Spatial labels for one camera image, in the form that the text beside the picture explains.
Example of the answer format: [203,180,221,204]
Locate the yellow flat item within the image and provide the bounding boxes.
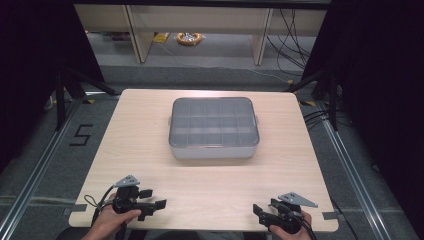
[152,32,171,44]

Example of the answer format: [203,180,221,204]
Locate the orange tape roll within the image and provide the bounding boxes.
[175,31,203,47]

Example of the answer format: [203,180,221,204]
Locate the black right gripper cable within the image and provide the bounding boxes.
[299,218,318,240]

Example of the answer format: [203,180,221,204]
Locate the person's right hand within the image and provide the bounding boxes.
[268,209,313,240]

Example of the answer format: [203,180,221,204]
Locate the black metal stand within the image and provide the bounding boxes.
[54,65,120,132]
[283,69,342,132]

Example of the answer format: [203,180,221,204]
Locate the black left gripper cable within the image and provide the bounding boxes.
[83,185,116,228]

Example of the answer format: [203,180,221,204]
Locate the beige wooden desk frame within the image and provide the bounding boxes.
[73,3,328,66]

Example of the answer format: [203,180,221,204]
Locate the bundle of black hanging cables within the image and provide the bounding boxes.
[265,7,318,77]

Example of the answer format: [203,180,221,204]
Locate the black floor cables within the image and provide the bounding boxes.
[302,107,354,132]

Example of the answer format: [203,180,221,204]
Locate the grey tape strip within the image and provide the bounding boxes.
[321,210,345,221]
[62,203,89,216]

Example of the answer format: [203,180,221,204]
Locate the silver metal floor rail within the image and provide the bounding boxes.
[315,99,392,240]
[0,96,85,240]

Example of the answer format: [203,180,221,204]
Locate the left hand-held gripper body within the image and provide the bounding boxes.
[111,174,158,222]

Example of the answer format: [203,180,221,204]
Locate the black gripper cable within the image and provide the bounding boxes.
[299,218,318,240]
[83,185,116,228]

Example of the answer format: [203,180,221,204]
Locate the black curtain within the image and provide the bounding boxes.
[300,0,424,232]
[0,0,107,175]

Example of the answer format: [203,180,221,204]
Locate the person's left hand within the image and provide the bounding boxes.
[91,193,143,238]

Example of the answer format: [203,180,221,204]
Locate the white compartment box, clear lid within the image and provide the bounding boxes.
[167,96,261,160]

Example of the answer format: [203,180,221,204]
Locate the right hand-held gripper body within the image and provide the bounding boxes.
[259,191,319,235]

